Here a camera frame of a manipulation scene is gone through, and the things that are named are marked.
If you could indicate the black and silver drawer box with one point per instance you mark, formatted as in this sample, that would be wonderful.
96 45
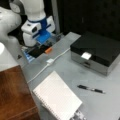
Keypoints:
96 52

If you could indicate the metal binder clip stand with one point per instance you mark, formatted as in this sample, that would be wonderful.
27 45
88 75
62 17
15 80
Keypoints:
78 115

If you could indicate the white spiral notebook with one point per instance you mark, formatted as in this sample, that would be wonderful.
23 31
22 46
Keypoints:
57 97

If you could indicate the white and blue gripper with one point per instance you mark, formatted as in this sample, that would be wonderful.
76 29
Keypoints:
37 31

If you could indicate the black pen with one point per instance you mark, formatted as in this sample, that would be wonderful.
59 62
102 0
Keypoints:
91 89

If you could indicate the small orange object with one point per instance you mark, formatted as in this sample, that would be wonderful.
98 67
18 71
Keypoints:
48 50

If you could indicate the black tray with blue edge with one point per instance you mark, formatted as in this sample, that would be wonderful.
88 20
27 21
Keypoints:
34 52

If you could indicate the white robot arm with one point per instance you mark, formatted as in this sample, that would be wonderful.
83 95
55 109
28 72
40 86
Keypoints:
10 19

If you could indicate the brown wooden shelf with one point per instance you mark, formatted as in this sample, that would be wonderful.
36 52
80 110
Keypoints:
16 102

